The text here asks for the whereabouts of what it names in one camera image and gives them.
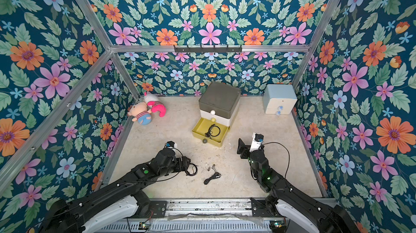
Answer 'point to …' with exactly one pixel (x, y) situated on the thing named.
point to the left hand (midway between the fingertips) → (187, 161)
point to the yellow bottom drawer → (202, 127)
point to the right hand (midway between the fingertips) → (246, 139)
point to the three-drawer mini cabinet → (215, 89)
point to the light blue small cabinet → (279, 99)
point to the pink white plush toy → (154, 104)
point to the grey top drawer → (225, 107)
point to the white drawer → (223, 120)
